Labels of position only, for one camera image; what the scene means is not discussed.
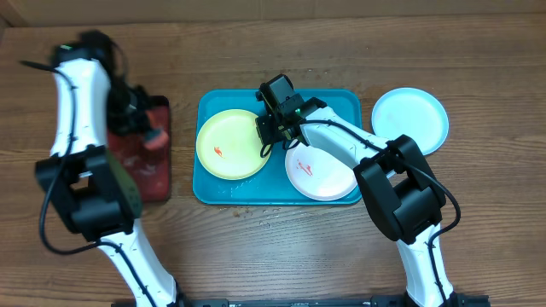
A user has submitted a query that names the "dark red-lined small tray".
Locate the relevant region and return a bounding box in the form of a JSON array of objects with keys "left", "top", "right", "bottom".
[{"left": 107, "top": 96, "right": 171, "bottom": 203}]

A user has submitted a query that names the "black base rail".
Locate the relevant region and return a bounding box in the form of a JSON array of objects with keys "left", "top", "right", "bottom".
[{"left": 111, "top": 293, "right": 491, "bottom": 307}]

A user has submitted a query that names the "teal plastic tray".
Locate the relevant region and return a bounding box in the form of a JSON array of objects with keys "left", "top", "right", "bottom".
[{"left": 193, "top": 89, "right": 363, "bottom": 206}]

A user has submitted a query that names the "light blue plate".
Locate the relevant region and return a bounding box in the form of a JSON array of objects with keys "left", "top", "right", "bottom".
[{"left": 371, "top": 87, "right": 450, "bottom": 155}]

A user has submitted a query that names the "black and pink sponge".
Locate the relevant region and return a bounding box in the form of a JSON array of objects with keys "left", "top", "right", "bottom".
[{"left": 143, "top": 111, "right": 169, "bottom": 151}]

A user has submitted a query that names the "yellow-green plate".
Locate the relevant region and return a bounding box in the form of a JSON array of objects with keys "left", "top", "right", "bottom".
[{"left": 195, "top": 109, "right": 270, "bottom": 180}]

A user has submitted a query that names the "white pink plate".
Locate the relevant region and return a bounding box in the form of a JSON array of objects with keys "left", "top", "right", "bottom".
[{"left": 285, "top": 144, "right": 357, "bottom": 201}]

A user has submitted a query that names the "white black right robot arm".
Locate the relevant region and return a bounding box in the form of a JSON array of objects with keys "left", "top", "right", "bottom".
[{"left": 256, "top": 74, "right": 459, "bottom": 306}]

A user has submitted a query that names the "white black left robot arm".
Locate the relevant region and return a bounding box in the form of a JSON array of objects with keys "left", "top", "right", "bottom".
[{"left": 35, "top": 30, "right": 186, "bottom": 306}]

